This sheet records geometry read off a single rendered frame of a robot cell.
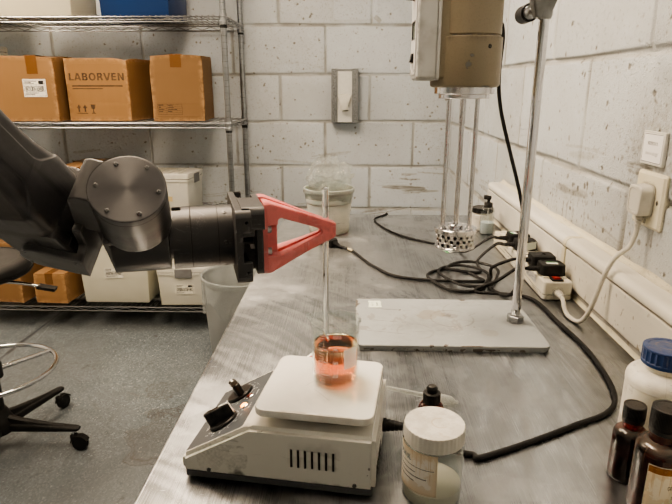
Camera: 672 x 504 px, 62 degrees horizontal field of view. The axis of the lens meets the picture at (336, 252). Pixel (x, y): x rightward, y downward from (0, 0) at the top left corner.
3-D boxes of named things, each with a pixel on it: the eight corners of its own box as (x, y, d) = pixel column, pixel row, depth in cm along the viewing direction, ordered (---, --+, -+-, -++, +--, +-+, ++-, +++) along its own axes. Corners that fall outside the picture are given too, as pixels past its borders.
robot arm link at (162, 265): (107, 226, 54) (108, 282, 52) (93, 192, 47) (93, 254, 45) (182, 222, 55) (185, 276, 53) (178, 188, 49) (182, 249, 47)
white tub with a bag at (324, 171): (358, 226, 164) (359, 152, 158) (349, 239, 150) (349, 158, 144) (311, 224, 167) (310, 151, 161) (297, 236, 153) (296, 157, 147)
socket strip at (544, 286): (542, 300, 107) (544, 279, 106) (492, 244, 145) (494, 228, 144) (571, 301, 107) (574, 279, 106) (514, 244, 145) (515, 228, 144)
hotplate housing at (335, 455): (182, 479, 58) (176, 412, 56) (226, 410, 71) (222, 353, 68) (397, 504, 55) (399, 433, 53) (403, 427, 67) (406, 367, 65)
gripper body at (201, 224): (245, 190, 57) (169, 193, 55) (257, 210, 48) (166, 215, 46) (247, 251, 59) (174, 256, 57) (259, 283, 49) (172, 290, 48)
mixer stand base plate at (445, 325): (356, 350, 87) (356, 344, 87) (355, 302, 106) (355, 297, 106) (551, 353, 86) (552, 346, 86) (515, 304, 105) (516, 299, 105)
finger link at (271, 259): (324, 186, 58) (233, 190, 56) (341, 199, 52) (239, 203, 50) (324, 249, 60) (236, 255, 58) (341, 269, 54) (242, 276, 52)
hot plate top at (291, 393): (252, 416, 55) (251, 408, 55) (282, 360, 67) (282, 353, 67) (373, 428, 54) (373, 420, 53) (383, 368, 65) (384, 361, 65)
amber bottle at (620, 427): (635, 490, 57) (649, 417, 54) (601, 475, 59) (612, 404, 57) (646, 474, 59) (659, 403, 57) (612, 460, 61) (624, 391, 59)
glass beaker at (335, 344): (367, 375, 62) (368, 307, 60) (350, 399, 58) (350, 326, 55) (317, 365, 65) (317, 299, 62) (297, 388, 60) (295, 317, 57)
